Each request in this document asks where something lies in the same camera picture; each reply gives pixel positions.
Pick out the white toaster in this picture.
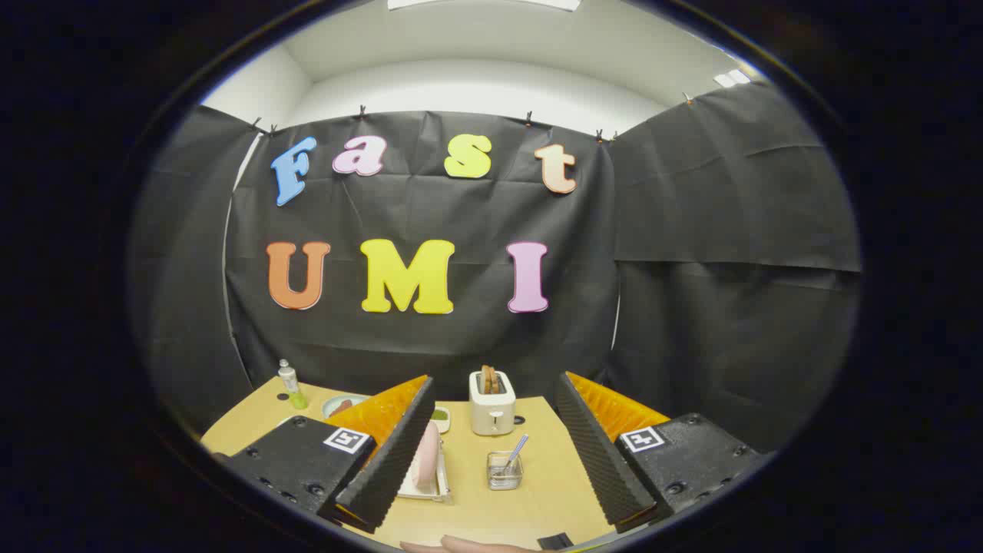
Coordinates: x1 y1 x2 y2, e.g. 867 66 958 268
469 370 516 437

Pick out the white wire dish rack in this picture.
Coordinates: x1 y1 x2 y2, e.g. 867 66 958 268
397 445 454 505

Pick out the pink plate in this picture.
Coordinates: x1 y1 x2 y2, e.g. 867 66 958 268
412 421 442 492

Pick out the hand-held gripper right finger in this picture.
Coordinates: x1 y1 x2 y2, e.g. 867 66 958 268
554 372 761 535

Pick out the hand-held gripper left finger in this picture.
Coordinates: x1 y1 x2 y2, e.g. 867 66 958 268
228 375 436 535

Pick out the square metal mesh basket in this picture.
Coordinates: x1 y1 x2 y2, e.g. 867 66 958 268
487 452 524 491

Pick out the small green-bottomed bottle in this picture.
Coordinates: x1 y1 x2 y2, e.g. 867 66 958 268
278 359 309 410

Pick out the light green plate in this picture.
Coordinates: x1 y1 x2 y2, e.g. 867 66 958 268
322 394 371 419

